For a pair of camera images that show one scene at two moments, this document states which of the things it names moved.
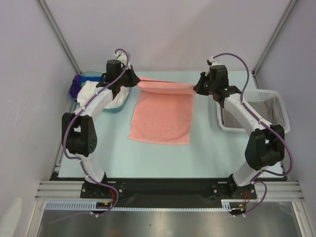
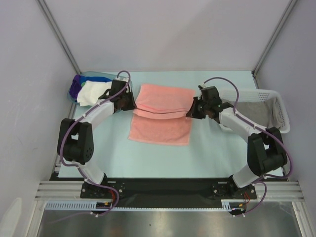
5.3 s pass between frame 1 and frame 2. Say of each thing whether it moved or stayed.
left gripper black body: moved
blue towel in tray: stayed
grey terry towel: stayed
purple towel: stayed
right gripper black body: moved
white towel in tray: stayed
